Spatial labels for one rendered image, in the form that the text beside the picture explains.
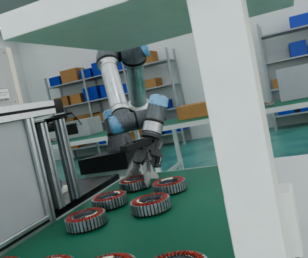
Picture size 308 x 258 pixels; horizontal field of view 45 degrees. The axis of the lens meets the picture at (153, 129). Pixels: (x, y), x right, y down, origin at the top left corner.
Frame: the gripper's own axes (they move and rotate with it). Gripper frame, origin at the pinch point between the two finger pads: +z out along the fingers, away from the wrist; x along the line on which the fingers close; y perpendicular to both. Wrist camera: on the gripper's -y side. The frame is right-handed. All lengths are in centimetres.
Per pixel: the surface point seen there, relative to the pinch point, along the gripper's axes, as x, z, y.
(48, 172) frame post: 2.1, 3.0, -31.4
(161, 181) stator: -14.9, -2.5, 0.2
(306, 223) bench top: -69, 4, -4
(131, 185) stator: -4.0, 0.4, -3.7
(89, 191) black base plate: 11.5, 5.5, -11.0
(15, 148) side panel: -6.0, -0.7, -45.6
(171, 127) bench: 184, -83, 151
